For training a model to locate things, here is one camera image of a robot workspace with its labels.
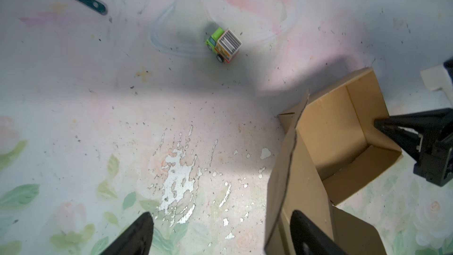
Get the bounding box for small green white toy block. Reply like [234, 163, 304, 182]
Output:
[205, 27, 243, 63]

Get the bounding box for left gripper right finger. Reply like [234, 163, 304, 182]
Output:
[290, 210, 346, 255]

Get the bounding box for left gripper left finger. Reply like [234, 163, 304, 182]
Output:
[101, 212, 154, 255]

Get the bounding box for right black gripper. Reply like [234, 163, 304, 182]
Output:
[374, 108, 453, 187]

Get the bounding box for brown cardboard box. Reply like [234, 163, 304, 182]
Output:
[264, 68, 402, 255]

